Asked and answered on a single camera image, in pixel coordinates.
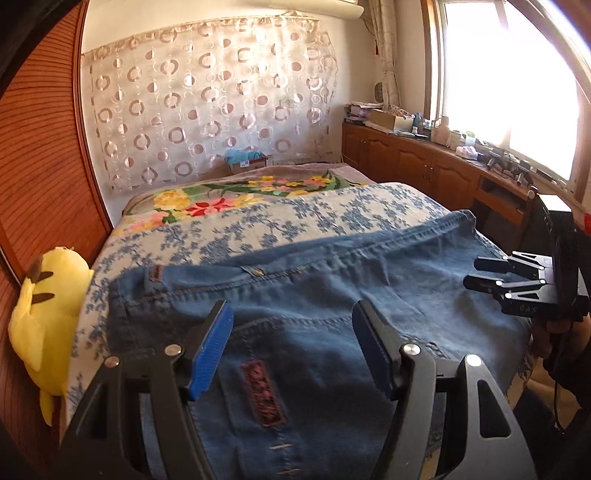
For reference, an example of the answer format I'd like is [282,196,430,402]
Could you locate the white air conditioner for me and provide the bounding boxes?
[263,0,365,20]

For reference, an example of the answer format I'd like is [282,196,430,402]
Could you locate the long wooden cabinet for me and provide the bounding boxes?
[342,122,531,227]

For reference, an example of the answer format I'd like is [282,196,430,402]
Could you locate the white circle pattern curtain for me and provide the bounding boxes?
[83,13,338,192]

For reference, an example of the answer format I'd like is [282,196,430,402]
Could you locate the cardboard box on cabinet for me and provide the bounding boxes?
[369,109,414,132]

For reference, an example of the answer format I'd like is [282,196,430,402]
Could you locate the cream side curtain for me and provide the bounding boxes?
[369,0,400,108]

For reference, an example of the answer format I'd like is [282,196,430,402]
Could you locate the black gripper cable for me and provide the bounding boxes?
[549,331,569,434]

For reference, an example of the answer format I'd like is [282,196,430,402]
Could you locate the blue floral white quilt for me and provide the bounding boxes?
[63,182,450,419]

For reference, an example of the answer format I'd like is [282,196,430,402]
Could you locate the person's right hand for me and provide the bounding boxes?
[532,317,590,373]

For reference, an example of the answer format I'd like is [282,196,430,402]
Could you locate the blue denim jeans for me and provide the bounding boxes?
[107,212,530,479]

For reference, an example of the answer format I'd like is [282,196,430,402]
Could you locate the bright window wooden frame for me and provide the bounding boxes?
[421,1,590,202]

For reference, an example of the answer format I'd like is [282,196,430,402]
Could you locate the yellow Pikachu plush toy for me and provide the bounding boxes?
[8,247,94,425]

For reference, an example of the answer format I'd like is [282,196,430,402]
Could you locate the colourful floral bed sheet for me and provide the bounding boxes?
[114,163,373,236]

